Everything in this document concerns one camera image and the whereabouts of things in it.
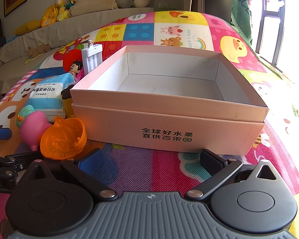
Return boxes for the orange pumpkin basket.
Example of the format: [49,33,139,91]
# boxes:
[40,116,87,160]

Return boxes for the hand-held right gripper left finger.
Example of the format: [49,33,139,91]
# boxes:
[25,148,117,201]

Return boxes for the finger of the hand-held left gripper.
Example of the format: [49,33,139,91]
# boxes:
[0,128,12,140]
[0,152,44,173]

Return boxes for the yellow cushion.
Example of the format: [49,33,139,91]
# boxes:
[13,20,42,36]

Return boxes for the beige sofa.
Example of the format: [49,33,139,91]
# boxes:
[0,6,155,100]

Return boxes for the pink plastic toy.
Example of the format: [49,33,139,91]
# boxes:
[20,111,53,151]

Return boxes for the green cloth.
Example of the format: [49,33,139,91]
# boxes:
[230,0,253,47]

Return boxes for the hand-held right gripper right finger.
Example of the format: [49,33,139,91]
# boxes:
[185,149,279,202]

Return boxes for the brown plush toy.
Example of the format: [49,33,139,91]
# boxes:
[27,43,49,58]

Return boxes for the yellow bottle with dark lid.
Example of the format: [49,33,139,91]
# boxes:
[61,86,76,119]

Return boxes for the white battery charger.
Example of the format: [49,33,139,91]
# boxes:
[81,39,103,76]

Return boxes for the colourful printed play mat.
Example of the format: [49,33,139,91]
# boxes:
[0,10,299,239]

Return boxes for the teal plastic toy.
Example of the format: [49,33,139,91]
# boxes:
[16,105,36,128]

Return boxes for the black-haired doll figure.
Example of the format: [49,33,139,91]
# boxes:
[69,59,84,80]

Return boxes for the pink cardboard box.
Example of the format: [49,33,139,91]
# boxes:
[70,45,271,155]

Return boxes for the yellow duck plush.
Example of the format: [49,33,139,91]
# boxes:
[55,0,67,22]

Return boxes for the yellow orange plush bag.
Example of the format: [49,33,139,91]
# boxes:
[41,5,58,28]

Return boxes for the white blue tissue packet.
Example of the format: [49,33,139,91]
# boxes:
[26,73,76,118]

